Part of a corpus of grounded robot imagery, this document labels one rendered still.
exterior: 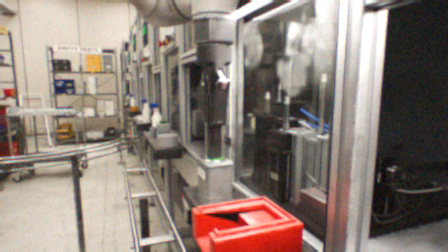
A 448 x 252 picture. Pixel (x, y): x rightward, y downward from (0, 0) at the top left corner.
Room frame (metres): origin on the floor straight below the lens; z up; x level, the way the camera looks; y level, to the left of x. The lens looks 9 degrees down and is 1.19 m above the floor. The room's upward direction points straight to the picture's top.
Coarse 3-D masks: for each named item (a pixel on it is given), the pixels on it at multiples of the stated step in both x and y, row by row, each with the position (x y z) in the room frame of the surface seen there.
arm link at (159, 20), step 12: (132, 0) 0.64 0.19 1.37; (144, 0) 0.64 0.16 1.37; (156, 0) 0.64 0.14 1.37; (168, 0) 0.65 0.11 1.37; (144, 12) 0.66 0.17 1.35; (156, 12) 0.66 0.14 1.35; (168, 12) 0.66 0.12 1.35; (156, 24) 0.72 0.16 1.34; (168, 24) 0.71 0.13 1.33; (180, 24) 0.71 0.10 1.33
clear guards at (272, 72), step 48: (288, 0) 0.55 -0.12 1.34; (336, 0) 0.44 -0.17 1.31; (384, 0) 0.36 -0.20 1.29; (240, 48) 0.75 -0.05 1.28; (288, 48) 0.55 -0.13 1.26; (336, 48) 0.43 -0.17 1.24; (240, 96) 0.74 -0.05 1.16; (288, 96) 0.54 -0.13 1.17; (240, 144) 0.74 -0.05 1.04; (288, 144) 0.54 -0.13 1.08; (288, 192) 0.53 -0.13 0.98
